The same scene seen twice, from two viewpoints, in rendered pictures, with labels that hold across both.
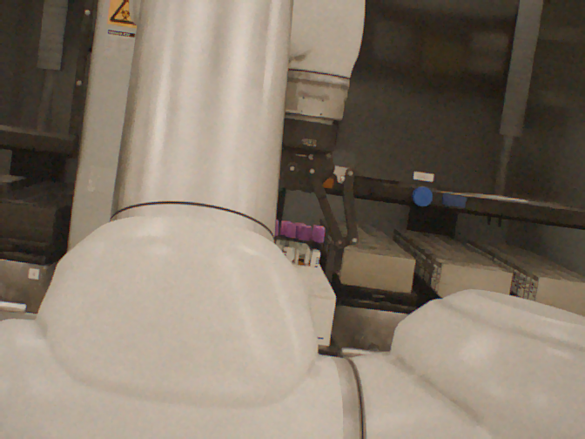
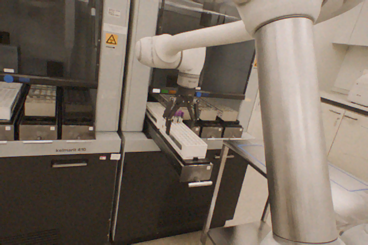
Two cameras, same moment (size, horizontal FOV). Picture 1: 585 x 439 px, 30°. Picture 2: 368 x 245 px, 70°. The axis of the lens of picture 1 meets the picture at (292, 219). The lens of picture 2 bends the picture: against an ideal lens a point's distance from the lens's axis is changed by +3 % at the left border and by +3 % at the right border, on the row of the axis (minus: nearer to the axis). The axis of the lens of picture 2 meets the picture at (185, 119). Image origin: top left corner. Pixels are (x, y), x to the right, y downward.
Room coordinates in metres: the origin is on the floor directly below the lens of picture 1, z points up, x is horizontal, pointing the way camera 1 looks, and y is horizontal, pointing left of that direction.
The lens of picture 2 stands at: (0.41, 0.43, 1.26)
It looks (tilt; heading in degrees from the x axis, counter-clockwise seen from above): 18 degrees down; 335
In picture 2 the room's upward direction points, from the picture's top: 11 degrees clockwise
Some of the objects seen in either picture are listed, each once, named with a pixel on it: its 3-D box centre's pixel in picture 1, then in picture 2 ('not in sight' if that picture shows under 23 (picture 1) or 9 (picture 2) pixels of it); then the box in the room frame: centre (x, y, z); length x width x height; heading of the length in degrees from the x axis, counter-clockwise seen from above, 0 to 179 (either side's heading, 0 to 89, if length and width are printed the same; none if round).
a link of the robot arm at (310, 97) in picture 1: (311, 97); (188, 80); (1.40, 0.00, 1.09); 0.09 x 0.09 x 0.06
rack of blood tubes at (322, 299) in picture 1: (284, 297); (180, 137); (1.37, 0.00, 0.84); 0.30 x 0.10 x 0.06; 3
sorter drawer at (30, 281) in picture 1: (40, 252); (75, 108); (1.88, 0.43, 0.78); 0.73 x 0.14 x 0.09; 3
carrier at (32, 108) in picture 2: not in sight; (40, 109); (1.64, 0.57, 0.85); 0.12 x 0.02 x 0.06; 94
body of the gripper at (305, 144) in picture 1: (303, 155); (184, 96); (1.40, 0.00, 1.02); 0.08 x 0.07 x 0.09; 93
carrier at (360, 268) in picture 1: (376, 273); (184, 114); (1.68, -0.14, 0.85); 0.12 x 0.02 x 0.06; 94
